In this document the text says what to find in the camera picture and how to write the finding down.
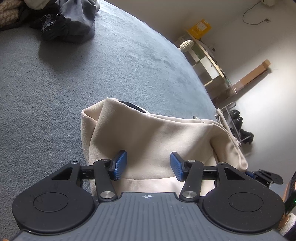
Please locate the person right hand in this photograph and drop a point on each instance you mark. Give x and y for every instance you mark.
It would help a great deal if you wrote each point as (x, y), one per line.
(287, 223)

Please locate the folded beige garment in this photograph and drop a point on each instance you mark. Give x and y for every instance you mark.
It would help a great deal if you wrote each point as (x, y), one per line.
(222, 120)

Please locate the grey-blue bed blanket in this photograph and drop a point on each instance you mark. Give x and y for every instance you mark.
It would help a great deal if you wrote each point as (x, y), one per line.
(46, 85)

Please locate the white wall air conditioner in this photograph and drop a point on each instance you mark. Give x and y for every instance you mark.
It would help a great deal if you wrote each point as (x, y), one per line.
(268, 2)

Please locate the yellow box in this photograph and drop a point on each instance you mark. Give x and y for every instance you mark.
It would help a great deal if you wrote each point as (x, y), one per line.
(200, 29)

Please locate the metal storage shelf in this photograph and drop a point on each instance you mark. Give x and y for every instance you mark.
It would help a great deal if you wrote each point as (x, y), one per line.
(235, 121)

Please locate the long cardboard box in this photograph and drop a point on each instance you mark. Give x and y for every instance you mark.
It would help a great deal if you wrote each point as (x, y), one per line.
(259, 70)

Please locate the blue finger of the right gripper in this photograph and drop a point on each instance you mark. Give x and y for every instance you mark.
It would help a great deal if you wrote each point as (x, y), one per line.
(250, 174)

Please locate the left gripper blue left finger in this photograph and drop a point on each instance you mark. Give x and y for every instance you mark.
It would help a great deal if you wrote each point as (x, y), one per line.
(118, 165)

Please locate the checked pink cloth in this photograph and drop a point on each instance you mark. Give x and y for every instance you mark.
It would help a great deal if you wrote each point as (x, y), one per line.
(9, 11)

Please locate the beige zip hoodie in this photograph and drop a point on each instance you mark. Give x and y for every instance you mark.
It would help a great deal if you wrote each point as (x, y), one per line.
(110, 126)

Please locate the cream side desk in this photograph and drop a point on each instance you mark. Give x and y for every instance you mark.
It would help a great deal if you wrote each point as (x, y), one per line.
(212, 76)

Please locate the dark furry garment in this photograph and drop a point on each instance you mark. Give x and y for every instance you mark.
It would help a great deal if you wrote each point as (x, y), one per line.
(67, 21)

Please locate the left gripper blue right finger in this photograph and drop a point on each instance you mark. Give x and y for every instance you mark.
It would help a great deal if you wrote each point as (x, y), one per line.
(179, 167)

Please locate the pale beige crumpled garment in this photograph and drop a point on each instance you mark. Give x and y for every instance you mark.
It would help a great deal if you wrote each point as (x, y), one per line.
(39, 4)

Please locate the cream bed post knob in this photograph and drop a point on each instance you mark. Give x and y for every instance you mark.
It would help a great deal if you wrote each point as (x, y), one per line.
(186, 46)

